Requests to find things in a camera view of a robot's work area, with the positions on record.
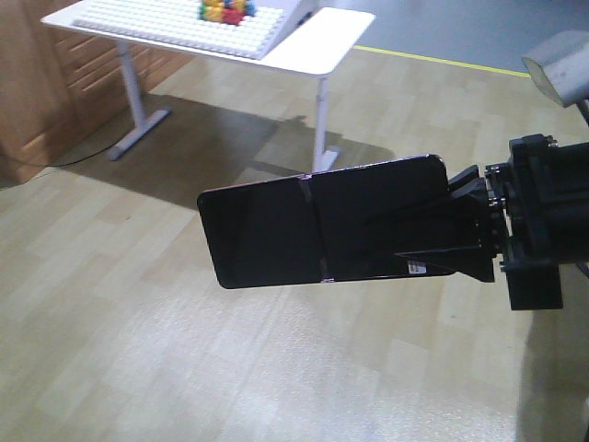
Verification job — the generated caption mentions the white sloped peg board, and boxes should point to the white sloped peg board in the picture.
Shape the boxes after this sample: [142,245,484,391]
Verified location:
[73,1,318,60]

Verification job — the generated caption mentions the colourful toy blocks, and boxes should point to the colourful toy blocks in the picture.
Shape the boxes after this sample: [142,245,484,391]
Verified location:
[198,0,257,26]

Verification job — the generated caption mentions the wooden drawer cabinet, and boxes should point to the wooden drawer cabinet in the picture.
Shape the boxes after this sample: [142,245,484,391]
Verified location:
[0,0,194,185]

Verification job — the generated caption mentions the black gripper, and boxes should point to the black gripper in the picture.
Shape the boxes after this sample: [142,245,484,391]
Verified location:
[362,134,589,310]

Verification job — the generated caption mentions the black smartphone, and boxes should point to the black smartphone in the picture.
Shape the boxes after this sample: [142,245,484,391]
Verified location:
[197,155,450,289]

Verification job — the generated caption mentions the white adjustable desk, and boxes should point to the white adjustable desk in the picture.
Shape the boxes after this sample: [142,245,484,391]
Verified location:
[41,1,375,172]

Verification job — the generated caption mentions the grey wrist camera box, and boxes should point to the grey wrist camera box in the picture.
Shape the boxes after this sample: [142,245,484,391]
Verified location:
[522,30,588,108]

